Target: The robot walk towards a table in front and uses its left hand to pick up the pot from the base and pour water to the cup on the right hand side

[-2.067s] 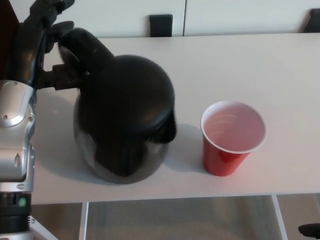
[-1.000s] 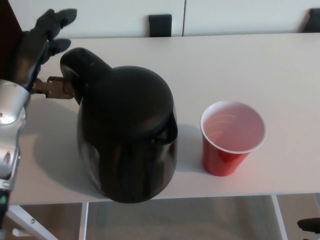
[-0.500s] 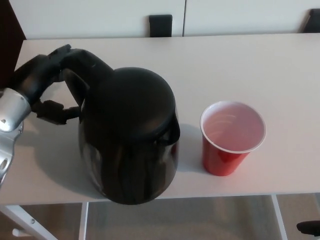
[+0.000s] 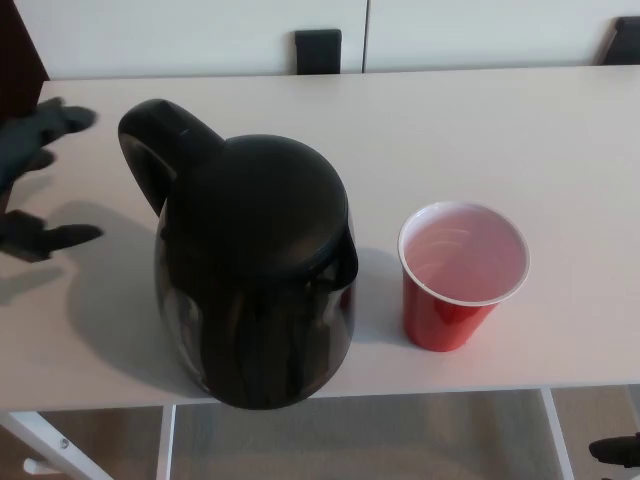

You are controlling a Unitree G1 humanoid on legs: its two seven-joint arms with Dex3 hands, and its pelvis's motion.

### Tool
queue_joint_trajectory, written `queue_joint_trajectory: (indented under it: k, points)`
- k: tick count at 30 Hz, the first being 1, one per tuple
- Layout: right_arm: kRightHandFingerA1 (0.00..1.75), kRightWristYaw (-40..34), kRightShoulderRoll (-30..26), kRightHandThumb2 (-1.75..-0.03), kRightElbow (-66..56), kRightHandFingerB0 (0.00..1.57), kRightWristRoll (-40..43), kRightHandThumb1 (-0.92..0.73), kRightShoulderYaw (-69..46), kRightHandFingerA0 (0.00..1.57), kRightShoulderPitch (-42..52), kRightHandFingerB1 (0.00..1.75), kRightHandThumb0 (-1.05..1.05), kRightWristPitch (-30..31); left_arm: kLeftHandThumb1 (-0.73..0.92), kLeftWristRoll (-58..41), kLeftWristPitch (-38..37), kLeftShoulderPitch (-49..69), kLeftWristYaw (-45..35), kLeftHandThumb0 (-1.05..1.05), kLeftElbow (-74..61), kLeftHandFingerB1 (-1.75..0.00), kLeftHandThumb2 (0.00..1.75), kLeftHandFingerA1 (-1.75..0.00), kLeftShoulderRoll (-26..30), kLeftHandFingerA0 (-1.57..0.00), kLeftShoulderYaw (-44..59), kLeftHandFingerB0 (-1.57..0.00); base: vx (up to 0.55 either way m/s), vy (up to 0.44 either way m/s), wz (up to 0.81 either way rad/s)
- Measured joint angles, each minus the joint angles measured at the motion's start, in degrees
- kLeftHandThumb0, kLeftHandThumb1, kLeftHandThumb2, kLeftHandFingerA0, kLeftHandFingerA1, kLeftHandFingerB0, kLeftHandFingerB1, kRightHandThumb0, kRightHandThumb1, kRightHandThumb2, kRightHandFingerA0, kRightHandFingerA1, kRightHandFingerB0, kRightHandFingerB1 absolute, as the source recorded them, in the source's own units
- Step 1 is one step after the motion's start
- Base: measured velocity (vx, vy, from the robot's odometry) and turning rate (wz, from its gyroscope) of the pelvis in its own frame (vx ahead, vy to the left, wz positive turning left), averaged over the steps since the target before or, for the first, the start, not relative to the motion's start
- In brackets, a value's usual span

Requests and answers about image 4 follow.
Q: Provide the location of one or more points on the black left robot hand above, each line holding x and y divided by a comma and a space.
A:
30, 135

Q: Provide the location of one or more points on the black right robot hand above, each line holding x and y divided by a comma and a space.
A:
617, 450

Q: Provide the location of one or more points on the black electric kettle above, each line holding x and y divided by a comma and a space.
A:
250, 225

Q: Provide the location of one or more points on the red plastic cup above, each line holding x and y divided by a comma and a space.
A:
435, 325

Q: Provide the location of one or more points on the dark brown wooden panel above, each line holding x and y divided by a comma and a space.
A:
15, 50

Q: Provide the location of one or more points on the grey mesh under-table shelf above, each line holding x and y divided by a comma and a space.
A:
350, 440

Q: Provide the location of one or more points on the white table leg frame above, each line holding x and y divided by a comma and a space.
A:
45, 435

